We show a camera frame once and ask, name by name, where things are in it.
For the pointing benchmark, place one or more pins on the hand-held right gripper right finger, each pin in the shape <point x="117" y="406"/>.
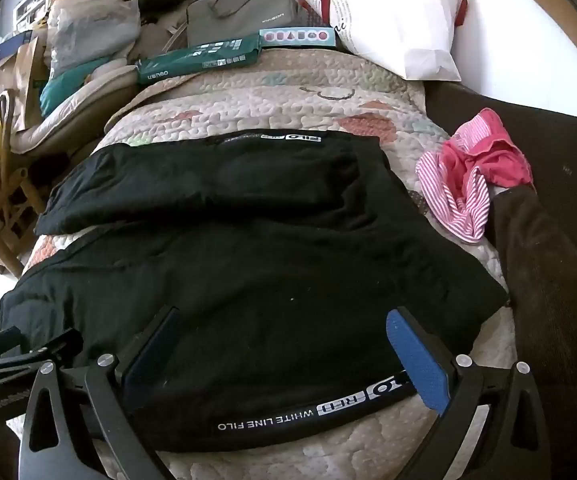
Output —
<point x="418" y="365"/>

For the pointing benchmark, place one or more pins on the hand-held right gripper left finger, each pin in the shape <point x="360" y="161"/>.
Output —
<point x="149" y="355"/>

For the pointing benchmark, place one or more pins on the black pants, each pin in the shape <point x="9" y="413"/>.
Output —
<point x="268" y="260"/>

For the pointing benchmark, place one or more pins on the wooden chair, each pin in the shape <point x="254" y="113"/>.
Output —
<point x="11" y="240"/>

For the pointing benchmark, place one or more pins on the brown fleece cloth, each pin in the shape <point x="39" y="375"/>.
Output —
<point x="543" y="285"/>

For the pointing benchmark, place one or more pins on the pink striped garment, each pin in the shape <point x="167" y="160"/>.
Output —
<point x="493" y="160"/>

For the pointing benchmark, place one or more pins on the beige cushion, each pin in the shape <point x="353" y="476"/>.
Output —
<point x="68" y="125"/>

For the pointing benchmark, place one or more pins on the brown paper bag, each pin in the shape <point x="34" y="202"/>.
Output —
<point x="31" y="80"/>

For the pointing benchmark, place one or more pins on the teal cloth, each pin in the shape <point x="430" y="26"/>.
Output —
<point x="63" y="85"/>

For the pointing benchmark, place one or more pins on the dark brown cloth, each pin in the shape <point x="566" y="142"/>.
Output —
<point x="543" y="125"/>

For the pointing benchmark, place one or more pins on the quilted patchwork blanket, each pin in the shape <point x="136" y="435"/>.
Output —
<point x="278" y="105"/>

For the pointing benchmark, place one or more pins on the blue box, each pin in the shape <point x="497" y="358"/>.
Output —
<point x="11" y="45"/>

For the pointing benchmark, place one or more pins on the green paper package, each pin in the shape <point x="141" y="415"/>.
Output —
<point x="193" y="60"/>

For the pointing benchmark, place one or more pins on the teal box with shapes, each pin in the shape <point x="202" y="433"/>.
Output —
<point x="293" y="36"/>

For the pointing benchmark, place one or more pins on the white printed bag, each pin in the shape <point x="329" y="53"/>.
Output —
<point x="393" y="15"/>

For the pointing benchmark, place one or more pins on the grey laptop bag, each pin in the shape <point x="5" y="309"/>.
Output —
<point x="248" y="15"/>

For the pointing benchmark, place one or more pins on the red cloth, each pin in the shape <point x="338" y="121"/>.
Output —
<point x="462" y="10"/>

